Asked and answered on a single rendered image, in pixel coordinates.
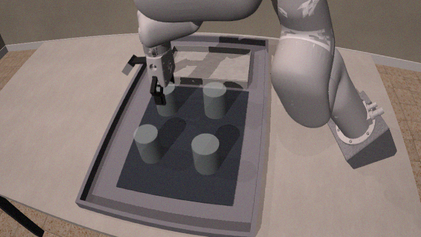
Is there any clear glass jar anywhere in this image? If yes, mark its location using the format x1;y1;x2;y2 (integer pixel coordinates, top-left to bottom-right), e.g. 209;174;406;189
203;82;227;119
191;134;220;175
157;81;178;117
134;124;164;164

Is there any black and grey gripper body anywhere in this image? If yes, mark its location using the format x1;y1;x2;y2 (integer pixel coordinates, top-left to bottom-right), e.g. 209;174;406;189
144;48;175;87

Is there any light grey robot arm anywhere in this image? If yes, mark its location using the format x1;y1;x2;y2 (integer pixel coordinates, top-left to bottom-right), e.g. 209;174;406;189
134;0;384;145

